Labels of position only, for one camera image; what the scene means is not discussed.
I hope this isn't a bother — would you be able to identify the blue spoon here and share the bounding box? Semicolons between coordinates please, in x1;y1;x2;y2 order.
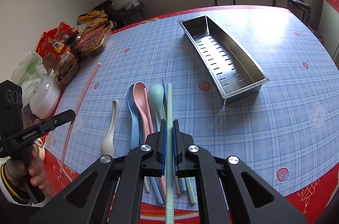
127;85;164;204

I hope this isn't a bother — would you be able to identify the pink spoon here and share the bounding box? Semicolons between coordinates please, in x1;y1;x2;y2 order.
133;81;166;202

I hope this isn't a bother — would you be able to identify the white chopstick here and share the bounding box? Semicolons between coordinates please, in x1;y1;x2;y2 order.
173;169;182;195
144;177;150;193

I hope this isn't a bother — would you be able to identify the white spoon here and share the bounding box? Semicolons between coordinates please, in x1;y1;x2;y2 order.
101;99;119;157

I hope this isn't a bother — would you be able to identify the green chopstick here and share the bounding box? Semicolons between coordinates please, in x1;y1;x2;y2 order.
165;83;174;224
185;178;196;204

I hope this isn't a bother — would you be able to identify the green spoon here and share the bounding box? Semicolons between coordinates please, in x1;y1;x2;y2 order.
148;84;165;131

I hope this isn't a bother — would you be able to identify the person left hand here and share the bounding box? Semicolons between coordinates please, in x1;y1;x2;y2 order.
4;145;50;194

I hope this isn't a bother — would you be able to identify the white plastic lidded container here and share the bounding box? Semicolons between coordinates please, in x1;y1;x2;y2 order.
29;76;61;119

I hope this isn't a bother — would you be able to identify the green white plastic bag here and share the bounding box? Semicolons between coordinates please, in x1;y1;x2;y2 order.
10;52;47;86

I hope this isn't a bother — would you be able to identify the stainless steel utensil tray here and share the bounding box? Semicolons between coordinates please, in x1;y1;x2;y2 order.
179;15;270;106

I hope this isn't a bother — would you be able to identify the brown food packet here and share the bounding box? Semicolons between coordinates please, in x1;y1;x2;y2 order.
55;51;79;88

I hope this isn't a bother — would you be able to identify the red snack bag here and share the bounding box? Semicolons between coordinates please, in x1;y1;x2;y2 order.
36;22;72;60

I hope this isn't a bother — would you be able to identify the dark glass jar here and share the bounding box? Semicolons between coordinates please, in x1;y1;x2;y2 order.
64;30;79;50

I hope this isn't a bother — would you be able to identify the red peanut package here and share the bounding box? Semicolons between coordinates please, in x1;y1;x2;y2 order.
74;25;111;57

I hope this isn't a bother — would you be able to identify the yellow snack bags pile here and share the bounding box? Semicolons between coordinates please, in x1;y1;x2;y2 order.
77;10;108;27

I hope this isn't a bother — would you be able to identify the white plastic bag on stool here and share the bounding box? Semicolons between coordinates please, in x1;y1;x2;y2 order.
111;0;140;11

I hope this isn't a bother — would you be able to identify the red tablecloth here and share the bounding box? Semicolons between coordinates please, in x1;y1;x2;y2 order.
39;4;339;224

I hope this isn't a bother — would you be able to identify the silver rice cooker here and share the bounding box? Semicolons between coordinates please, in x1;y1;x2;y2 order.
287;0;311;26

